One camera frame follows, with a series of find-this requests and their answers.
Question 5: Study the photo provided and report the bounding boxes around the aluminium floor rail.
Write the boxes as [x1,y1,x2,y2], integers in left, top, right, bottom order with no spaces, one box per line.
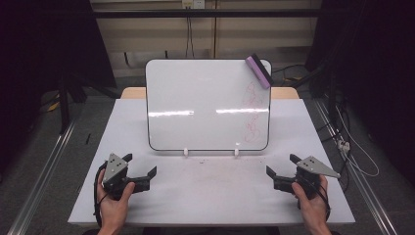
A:
[313,99,399,235]
[8,120,78,235]

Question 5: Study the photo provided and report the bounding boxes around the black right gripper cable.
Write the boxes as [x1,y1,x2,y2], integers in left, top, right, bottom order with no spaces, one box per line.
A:
[306,177,332,220]

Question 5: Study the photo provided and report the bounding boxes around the black floor cable bundle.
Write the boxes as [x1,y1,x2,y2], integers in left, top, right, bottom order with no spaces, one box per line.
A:
[317,97,352,194]

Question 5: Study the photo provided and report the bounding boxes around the purple and black whiteboard eraser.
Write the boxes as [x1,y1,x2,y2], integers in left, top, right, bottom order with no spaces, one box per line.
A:
[245,53,274,90]

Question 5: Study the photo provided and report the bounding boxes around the black hanging wall cables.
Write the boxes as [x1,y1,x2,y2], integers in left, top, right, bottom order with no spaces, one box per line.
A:
[184,8,196,60]

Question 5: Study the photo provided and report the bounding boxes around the black horizontal bar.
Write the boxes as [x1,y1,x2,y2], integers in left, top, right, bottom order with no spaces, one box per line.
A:
[92,9,322,19]

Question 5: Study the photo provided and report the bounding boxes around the white wall outlet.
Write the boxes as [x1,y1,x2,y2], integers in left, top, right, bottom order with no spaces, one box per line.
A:
[181,0,206,10]

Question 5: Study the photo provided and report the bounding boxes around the white table cover sheet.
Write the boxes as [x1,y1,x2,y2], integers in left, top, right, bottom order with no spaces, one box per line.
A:
[68,98,356,226]

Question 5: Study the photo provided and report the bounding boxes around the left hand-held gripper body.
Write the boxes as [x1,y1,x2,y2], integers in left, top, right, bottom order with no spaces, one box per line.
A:
[103,153,152,201]

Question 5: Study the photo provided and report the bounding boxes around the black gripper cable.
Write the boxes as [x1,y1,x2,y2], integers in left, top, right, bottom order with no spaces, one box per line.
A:
[306,177,332,220]
[93,161,109,228]

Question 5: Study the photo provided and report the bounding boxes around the white whiteboard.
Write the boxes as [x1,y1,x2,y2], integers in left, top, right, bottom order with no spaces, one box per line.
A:
[145,58,273,152]

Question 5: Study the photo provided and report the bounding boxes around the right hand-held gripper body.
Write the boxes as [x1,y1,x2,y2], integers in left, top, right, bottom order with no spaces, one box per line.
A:
[274,155,342,200]

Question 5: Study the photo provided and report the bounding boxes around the person's right hand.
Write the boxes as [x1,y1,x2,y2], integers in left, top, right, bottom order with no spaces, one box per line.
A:
[291,175,333,233]

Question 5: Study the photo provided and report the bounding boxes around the white floor cable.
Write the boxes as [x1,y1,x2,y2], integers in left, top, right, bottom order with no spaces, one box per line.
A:
[336,106,381,178]

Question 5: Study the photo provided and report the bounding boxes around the person's left hand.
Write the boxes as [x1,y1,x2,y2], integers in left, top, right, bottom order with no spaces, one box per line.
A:
[96,168,136,231]

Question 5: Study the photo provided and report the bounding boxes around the black metal stand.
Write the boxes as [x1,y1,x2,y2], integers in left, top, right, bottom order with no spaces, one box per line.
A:
[57,76,88,135]

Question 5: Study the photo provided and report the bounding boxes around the black cable behind whiteboard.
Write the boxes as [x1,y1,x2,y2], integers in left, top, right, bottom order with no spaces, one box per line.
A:
[271,63,307,83]

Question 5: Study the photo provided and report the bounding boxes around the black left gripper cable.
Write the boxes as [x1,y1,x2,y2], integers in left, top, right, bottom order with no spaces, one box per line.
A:
[93,161,109,228]

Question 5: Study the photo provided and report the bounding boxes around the black curtain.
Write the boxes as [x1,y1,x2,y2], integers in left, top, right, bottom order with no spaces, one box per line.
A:
[304,0,415,187]
[0,0,117,170]

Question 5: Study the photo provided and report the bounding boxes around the wooden table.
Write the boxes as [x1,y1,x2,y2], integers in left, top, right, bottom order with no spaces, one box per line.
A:
[120,86,300,101]

